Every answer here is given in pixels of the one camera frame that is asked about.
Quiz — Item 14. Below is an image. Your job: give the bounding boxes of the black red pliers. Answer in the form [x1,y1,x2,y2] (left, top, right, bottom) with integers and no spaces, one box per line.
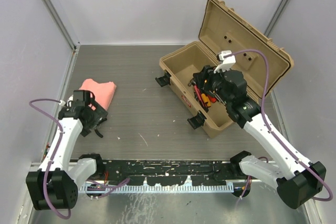
[194,85,204,105]

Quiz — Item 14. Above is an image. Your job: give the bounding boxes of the red handled screwdriver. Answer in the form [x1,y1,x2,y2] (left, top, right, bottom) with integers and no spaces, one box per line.
[208,96,217,103]

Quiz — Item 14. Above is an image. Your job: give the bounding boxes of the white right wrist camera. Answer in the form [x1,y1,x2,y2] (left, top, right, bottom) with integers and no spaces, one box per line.
[214,50,236,73]

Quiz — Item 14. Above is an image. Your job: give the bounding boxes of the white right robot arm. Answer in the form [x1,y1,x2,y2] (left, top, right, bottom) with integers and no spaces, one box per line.
[191,65,327,209]

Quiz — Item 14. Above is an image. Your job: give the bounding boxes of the orange stubby screwdriver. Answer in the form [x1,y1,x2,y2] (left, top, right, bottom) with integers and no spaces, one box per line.
[201,93,212,112]

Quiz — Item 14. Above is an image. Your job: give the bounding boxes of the small black handled hammer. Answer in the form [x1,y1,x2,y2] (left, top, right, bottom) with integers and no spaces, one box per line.
[187,77,198,87]

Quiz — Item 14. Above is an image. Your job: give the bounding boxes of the black handled pliers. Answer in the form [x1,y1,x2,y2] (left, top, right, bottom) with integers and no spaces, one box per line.
[94,129,103,138]

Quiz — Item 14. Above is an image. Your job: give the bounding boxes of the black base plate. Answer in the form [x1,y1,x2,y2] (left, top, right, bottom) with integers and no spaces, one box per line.
[89,160,247,186]

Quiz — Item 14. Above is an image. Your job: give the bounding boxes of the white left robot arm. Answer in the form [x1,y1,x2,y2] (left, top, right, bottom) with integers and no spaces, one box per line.
[26,90,108,210]

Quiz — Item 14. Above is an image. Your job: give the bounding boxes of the pink folded cloth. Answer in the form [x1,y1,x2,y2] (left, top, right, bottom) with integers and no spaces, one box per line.
[79,79,117,111]

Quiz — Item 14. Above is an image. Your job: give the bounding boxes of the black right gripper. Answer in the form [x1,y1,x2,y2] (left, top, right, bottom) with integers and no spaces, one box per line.
[193,63,232,105]

